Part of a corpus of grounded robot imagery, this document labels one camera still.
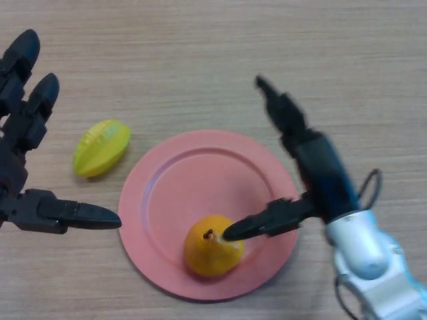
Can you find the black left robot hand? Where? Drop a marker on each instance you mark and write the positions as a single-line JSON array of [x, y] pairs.
[[13, 160]]

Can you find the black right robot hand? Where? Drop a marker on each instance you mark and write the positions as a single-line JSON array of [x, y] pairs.
[[325, 173]]

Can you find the yellow orange pear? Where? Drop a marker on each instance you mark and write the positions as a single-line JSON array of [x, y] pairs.
[[207, 253]]

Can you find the pink round plate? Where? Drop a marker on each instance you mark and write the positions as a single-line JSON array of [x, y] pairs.
[[200, 186]]

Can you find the yellow green starfruit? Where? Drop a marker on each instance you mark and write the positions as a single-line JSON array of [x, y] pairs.
[[100, 150]]

